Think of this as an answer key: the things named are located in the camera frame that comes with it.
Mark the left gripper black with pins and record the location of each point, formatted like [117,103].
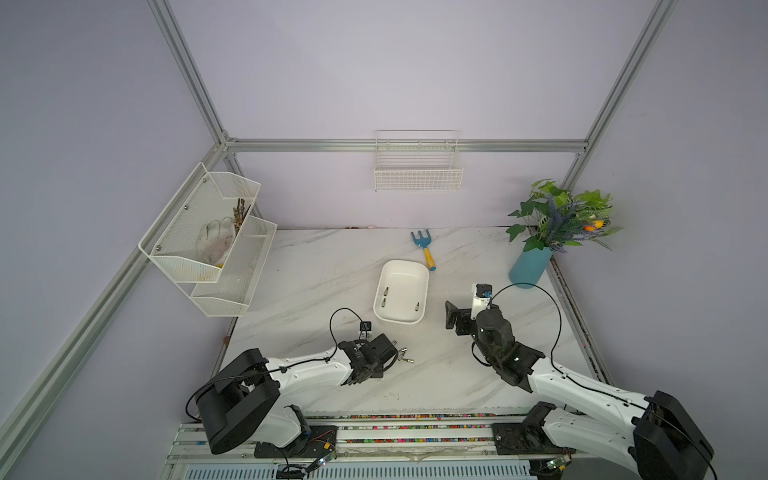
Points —
[377,372]

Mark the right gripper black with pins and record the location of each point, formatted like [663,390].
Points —
[464,317]

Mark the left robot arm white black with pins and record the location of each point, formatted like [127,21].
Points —
[252,397]

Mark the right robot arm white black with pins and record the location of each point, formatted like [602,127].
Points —
[652,436]

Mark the white plastic storage box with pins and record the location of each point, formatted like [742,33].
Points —
[408,284]

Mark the teal vase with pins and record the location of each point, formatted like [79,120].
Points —
[529,267]

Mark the green artificial plant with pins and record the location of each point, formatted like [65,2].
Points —
[554,218]

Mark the clear glass in shelf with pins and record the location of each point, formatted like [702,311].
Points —
[215,241]

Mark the brown twigs in shelf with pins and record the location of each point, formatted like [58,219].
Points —
[240,213]

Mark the white mesh two-tier shelf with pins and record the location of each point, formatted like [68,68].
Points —
[170,243]

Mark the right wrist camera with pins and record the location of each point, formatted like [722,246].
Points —
[483,291]

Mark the blue toy rake yellow handle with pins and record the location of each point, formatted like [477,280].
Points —
[423,241]

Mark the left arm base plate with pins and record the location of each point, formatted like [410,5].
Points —
[320,440]

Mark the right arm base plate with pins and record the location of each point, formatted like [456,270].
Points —
[523,439]

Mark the white wire wall basket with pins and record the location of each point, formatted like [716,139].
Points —
[417,161]

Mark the aluminium frame rails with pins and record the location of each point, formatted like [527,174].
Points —
[27,420]

